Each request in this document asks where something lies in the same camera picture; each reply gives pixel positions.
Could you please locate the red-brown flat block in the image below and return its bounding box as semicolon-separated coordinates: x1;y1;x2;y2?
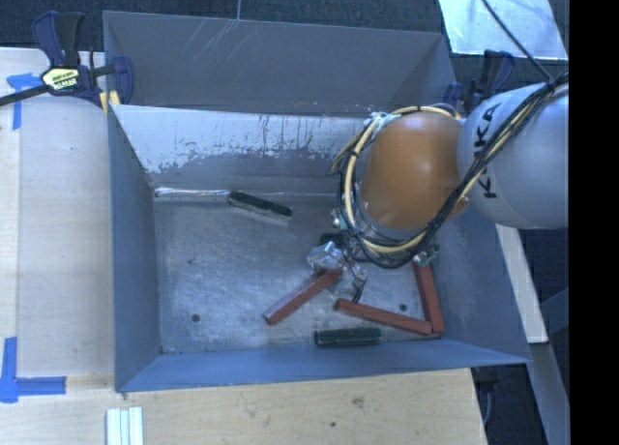
411;260;447;336
262;268;343;326
333;298;433;337

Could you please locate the grey metal bin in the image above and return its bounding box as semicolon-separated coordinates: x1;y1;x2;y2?
102;10;534;394

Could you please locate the pale wood flat board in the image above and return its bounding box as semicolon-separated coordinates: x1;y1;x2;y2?
16;93;117;378

